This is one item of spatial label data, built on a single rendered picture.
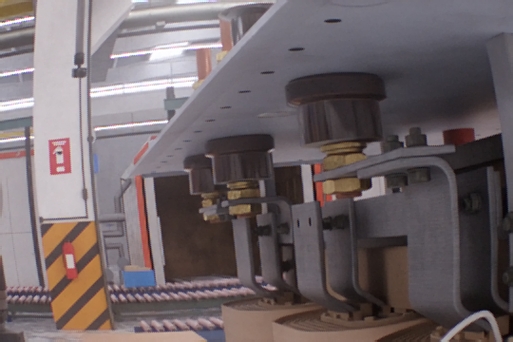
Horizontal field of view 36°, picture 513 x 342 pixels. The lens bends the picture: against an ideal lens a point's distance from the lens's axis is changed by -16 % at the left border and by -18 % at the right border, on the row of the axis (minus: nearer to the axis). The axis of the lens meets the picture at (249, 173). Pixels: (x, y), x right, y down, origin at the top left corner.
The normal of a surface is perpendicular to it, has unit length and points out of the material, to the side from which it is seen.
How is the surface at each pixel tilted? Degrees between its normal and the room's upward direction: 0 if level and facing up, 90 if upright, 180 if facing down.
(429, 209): 90
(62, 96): 90
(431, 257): 90
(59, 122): 90
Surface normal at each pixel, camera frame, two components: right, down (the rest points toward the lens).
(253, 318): -0.73, 0.03
